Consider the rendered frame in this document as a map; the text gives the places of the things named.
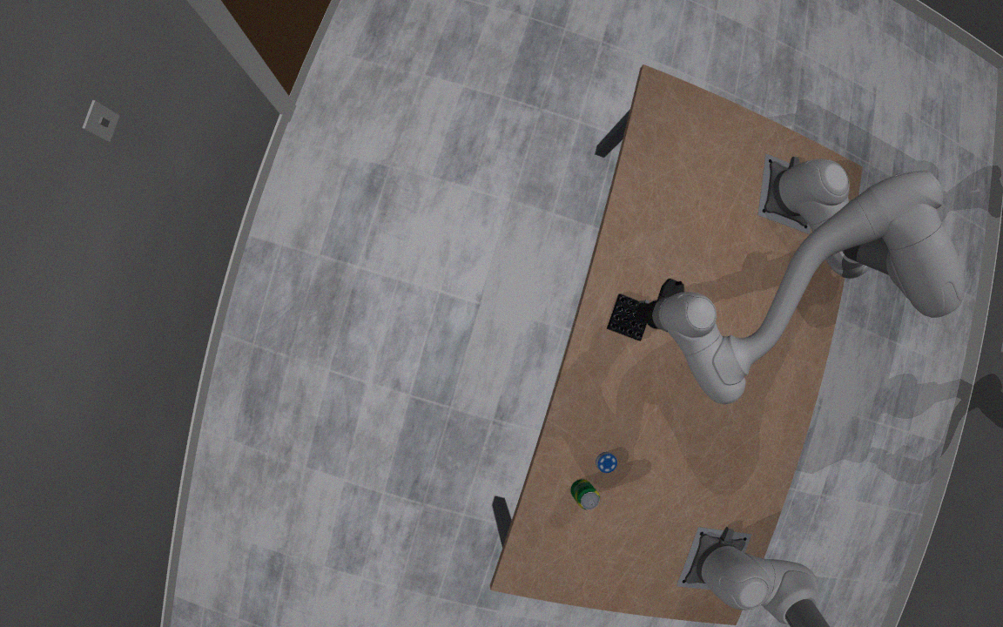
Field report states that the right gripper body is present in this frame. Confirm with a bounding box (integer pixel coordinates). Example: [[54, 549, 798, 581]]
[[636, 279, 684, 332]]

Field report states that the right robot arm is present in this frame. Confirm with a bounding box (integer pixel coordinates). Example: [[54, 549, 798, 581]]
[[660, 156, 965, 404]]

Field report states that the green drink can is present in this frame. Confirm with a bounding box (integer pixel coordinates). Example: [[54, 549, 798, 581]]
[[570, 479, 600, 509]]

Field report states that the black knob panel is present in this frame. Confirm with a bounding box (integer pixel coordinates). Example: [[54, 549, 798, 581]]
[[607, 294, 647, 341]]

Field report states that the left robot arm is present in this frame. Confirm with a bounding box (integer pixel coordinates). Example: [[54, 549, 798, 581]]
[[685, 527, 830, 627]]

